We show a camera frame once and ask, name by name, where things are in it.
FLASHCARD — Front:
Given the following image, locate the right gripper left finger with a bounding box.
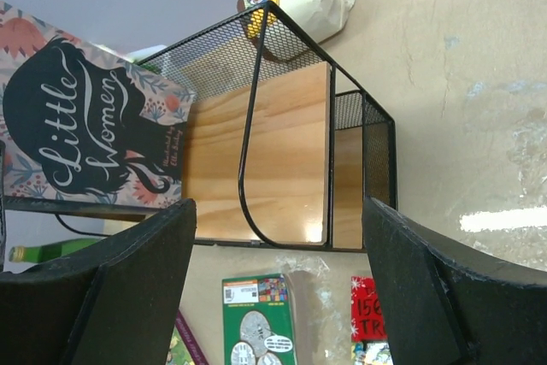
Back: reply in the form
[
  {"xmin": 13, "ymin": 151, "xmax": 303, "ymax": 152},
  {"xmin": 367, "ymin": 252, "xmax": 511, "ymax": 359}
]
[{"xmin": 1, "ymin": 198, "xmax": 197, "ymax": 364}]

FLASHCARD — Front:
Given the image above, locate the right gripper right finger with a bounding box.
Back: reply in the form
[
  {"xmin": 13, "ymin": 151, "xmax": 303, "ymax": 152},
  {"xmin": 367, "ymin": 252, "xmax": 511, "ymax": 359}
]
[{"xmin": 362, "ymin": 197, "xmax": 546, "ymax": 364}]

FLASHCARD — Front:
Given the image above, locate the red patterned book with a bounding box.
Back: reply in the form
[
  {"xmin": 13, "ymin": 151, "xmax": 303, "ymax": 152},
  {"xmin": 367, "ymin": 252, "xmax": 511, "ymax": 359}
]
[{"xmin": 350, "ymin": 276, "xmax": 393, "ymax": 365}]

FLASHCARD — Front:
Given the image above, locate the Little Women book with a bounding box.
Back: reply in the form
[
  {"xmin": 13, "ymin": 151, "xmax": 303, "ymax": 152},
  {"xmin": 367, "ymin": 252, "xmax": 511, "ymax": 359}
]
[{"xmin": 1, "ymin": 3, "xmax": 196, "ymax": 209}]

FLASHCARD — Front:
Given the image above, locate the purple 117-storey treehouse book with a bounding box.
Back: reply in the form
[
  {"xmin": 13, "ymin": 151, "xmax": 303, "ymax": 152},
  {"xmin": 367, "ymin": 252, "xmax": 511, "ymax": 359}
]
[{"xmin": 166, "ymin": 311, "xmax": 209, "ymax": 365}]

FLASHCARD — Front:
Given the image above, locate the green glass bottle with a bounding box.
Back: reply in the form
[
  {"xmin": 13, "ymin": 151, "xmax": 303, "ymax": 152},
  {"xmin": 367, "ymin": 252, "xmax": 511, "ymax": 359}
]
[{"xmin": 9, "ymin": 238, "xmax": 100, "ymax": 263}]

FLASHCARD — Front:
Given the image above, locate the green coin book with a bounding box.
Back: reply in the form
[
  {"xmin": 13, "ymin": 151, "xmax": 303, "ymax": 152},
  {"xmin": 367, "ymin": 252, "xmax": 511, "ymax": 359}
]
[{"xmin": 221, "ymin": 274, "xmax": 297, "ymax": 365}]

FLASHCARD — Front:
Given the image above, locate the wood and wire shelf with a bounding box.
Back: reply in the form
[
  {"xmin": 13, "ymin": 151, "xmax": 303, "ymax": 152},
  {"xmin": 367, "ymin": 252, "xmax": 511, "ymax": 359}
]
[{"xmin": 1, "ymin": 2, "xmax": 397, "ymax": 252}]

